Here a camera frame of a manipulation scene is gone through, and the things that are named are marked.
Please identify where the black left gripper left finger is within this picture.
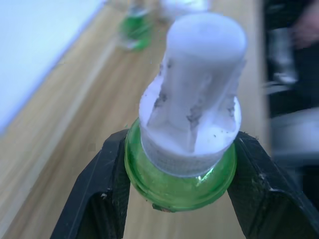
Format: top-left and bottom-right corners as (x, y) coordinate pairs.
(50, 129), (132, 239)

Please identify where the green bottle with white cap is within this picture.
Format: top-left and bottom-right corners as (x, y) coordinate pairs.
(124, 12), (248, 213)

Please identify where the green repellent liquid bottle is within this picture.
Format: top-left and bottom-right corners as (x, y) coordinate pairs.
(117, 3), (153, 52)

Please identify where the blurred dark bystander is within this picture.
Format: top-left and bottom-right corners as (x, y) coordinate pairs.
(264, 0), (319, 50)

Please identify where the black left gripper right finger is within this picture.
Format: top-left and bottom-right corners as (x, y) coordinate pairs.
(226, 130), (319, 239)

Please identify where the white mosquito repellent heater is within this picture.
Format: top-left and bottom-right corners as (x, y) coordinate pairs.
(158, 0), (212, 19)

